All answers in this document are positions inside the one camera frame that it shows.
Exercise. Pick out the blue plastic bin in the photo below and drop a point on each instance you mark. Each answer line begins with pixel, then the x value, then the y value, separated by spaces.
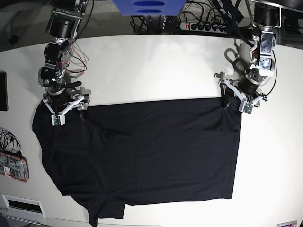
pixel 149 7

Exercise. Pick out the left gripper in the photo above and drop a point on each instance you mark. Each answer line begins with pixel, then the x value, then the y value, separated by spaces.
pixel 245 88

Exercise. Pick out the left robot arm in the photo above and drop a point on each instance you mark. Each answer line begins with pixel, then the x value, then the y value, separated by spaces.
pixel 261 66

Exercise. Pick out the black power strip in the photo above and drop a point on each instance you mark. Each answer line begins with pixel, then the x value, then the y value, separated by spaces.
pixel 203 27

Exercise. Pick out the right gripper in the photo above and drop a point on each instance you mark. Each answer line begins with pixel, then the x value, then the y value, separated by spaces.
pixel 63 98

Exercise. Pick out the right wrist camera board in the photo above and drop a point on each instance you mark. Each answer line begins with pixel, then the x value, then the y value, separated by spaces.
pixel 55 120

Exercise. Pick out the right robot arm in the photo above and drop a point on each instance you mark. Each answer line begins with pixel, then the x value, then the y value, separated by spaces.
pixel 55 77

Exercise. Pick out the black T-shirt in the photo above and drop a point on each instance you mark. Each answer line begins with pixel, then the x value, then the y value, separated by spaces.
pixel 141 153

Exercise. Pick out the white table cable grommet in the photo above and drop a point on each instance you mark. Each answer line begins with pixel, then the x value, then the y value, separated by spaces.
pixel 13 203

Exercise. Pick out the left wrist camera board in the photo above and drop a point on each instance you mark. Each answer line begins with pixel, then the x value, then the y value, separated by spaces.
pixel 248 108

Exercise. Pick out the orange clear component case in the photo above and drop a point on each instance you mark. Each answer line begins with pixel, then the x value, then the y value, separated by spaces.
pixel 14 167

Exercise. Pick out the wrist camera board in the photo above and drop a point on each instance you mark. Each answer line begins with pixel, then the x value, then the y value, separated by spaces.
pixel 55 120
pixel 248 108

